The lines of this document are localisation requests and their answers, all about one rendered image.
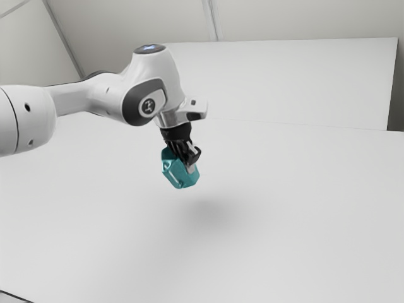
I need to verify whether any teal faceted mug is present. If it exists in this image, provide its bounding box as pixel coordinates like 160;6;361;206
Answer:
160;147;201;190

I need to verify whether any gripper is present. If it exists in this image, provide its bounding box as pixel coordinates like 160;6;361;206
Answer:
159;123;202;174

